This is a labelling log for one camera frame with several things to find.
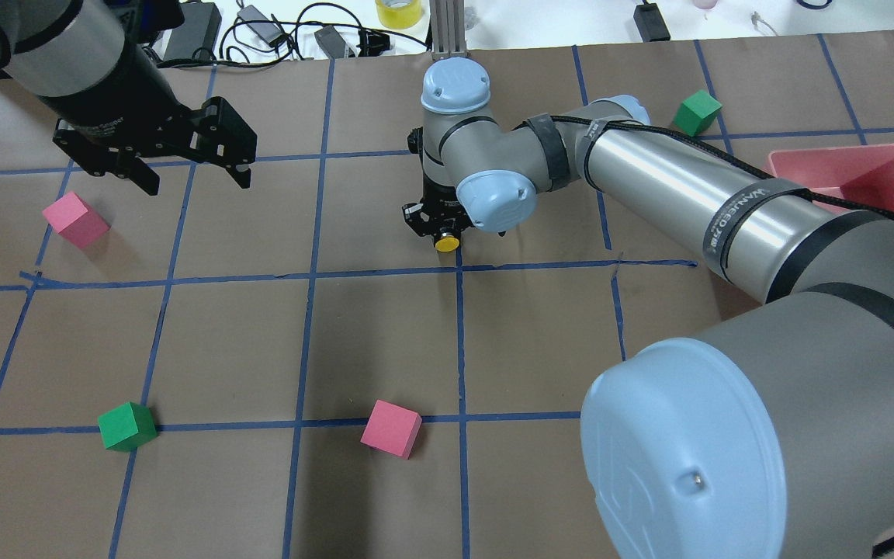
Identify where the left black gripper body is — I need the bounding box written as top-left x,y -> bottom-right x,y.
52,41 -> 258,179

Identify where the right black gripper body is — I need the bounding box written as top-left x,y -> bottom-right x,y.
402,127 -> 474,240

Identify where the yellow black push button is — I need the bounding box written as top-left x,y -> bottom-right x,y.
433,231 -> 462,252

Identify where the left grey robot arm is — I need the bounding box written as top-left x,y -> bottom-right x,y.
0,1 -> 258,196

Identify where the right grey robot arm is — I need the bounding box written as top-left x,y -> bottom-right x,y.
402,57 -> 894,558

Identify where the pink cube far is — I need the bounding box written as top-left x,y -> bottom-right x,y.
41,192 -> 111,250

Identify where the pink cube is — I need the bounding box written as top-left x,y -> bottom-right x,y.
41,192 -> 111,250
359,399 -> 422,460

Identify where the yellow tape roll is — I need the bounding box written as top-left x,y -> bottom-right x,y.
375,0 -> 423,30

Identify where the pink cube centre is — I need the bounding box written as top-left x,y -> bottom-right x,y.
359,399 -> 422,460

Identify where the green cube far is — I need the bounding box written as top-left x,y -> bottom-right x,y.
97,402 -> 158,453

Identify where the green cube near bin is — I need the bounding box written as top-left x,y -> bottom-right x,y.
673,89 -> 723,137

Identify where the black power adapter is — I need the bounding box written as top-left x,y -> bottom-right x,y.
632,1 -> 671,43

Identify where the pink plastic bin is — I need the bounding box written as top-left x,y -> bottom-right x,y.
765,143 -> 894,212

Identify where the aluminium frame post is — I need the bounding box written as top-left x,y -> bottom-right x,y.
428,0 -> 469,61

